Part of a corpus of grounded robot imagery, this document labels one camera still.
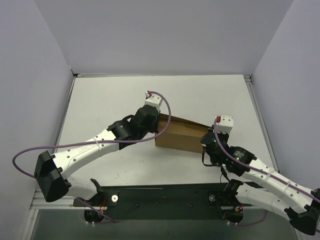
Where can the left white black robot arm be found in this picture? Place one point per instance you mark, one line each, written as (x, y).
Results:
(54, 172)

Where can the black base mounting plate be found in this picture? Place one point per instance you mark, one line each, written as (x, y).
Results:
(199, 201)

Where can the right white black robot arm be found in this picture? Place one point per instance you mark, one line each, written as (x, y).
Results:
(275, 193)

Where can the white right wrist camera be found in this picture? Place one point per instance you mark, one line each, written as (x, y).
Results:
(224, 124)

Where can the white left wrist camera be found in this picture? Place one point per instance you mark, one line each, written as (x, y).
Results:
(153, 100)

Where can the brown cardboard box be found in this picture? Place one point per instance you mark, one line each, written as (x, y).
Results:
(180, 134)

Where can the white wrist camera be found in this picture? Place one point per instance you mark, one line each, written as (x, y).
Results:
(153, 100)
(224, 124)

